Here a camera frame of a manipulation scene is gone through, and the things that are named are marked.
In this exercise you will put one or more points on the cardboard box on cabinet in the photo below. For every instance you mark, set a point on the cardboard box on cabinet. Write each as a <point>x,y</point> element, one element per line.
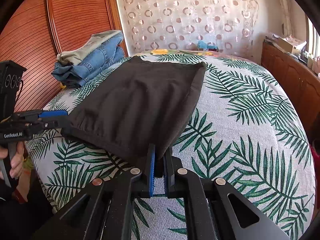
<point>291,44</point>

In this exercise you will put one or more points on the blue plush toy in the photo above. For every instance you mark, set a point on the blue plush toy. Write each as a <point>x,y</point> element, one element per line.
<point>203,46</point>

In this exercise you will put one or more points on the folded blue jeans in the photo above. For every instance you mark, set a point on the folded blue jeans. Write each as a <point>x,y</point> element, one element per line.
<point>97,61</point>

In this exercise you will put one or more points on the folded beige pants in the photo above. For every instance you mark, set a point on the folded beige pants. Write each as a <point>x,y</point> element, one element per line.
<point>75,57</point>

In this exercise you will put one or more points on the black shorts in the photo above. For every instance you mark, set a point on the black shorts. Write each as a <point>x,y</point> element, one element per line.
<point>138,104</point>

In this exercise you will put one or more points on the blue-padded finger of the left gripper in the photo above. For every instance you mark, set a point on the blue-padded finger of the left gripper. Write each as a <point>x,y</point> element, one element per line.
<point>53,113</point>

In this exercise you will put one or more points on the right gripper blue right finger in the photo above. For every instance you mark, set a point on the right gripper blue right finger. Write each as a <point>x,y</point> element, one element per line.
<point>169,173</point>

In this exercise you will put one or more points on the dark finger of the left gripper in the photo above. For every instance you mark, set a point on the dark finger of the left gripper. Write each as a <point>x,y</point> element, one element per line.
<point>56,123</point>

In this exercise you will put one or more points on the wooden sideboard cabinet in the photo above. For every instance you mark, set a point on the wooden sideboard cabinet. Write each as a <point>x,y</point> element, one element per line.
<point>299,83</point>

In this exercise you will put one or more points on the wooden louvered wardrobe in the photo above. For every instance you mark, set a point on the wooden louvered wardrobe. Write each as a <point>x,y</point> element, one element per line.
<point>38,30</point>

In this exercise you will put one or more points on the pink bottle on cabinet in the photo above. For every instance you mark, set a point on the pink bottle on cabinet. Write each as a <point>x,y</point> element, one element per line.
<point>316,65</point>

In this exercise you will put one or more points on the window with wooden frame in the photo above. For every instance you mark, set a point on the window with wooden frame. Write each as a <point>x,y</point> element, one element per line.
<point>312,39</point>

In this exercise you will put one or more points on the window drape curtain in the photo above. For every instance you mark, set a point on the window drape curtain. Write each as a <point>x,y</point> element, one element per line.
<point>286,26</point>

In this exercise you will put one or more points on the floral blanket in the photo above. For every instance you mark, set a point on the floral blanket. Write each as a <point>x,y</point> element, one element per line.
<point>190,53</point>

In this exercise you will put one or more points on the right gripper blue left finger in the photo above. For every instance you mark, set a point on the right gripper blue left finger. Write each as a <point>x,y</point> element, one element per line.
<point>151,168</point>

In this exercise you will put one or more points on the circle-patterned sheer curtain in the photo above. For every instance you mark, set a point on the circle-patterned sheer curtain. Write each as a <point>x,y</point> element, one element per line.
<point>183,24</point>

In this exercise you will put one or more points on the person's left hand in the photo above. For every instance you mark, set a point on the person's left hand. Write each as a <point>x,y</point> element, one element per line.
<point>16,162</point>

